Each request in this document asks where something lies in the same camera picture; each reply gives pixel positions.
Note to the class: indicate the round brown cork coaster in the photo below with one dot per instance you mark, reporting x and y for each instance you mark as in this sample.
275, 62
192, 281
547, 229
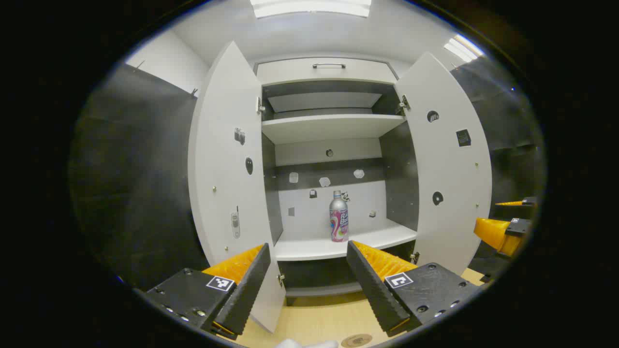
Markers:
357, 340

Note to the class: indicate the silver bottle with pink label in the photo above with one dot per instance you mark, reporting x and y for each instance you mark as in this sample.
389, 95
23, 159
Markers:
338, 217

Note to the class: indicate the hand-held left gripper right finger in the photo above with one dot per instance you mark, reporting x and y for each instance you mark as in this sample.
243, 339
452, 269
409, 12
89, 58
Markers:
372, 290

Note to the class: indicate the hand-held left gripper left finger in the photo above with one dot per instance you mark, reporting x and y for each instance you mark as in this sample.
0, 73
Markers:
246, 295

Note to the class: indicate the white cabinet door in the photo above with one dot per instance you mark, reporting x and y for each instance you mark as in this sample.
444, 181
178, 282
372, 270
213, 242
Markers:
449, 169
227, 183

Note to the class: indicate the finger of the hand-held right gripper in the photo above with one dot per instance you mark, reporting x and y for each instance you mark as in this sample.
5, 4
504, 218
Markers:
493, 234
515, 203

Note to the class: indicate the white and grey cabinet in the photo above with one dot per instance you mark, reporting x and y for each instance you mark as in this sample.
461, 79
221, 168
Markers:
329, 128

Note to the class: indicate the small black block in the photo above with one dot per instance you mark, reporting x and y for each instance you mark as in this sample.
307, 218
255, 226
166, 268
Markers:
486, 278

